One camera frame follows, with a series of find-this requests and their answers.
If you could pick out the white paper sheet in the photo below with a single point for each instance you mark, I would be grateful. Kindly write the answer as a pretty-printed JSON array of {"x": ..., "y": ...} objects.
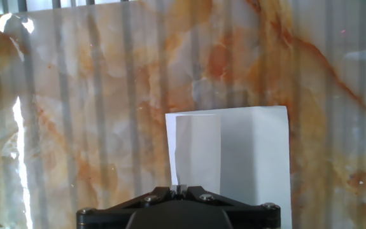
[{"x": 256, "y": 152}]

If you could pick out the orange marble pattern mat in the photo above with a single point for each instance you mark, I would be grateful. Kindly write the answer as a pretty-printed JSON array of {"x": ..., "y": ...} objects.
[{"x": 106, "y": 95}]

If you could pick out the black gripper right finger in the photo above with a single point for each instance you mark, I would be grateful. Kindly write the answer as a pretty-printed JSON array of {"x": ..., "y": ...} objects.
[{"x": 221, "y": 202}]

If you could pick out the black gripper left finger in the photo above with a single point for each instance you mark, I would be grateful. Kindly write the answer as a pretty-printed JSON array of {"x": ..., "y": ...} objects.
[{"x": 138, "y": 202}]

